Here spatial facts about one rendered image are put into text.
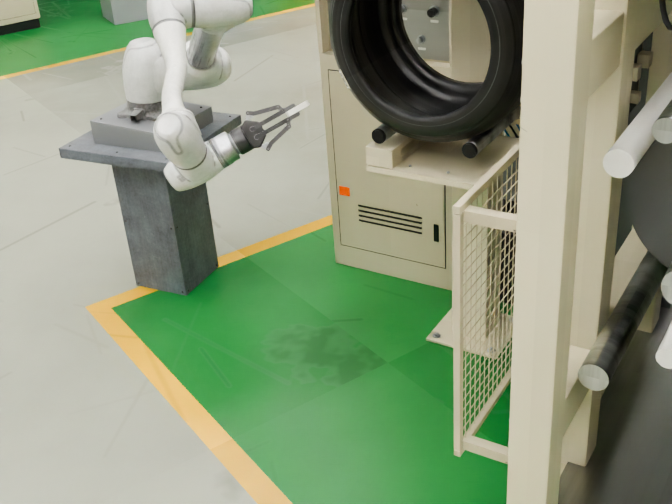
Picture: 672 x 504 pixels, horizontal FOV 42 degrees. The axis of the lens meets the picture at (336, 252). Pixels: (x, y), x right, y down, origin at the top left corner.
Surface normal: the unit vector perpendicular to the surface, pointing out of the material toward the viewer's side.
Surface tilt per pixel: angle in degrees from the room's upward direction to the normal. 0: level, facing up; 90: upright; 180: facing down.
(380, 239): 90
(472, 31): 90
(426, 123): 101
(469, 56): 90
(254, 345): 0
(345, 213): 90
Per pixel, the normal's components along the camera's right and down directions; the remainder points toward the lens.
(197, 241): 0.90, 0.15
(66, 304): -0.07, -0.87
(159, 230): -0.43, 0.46
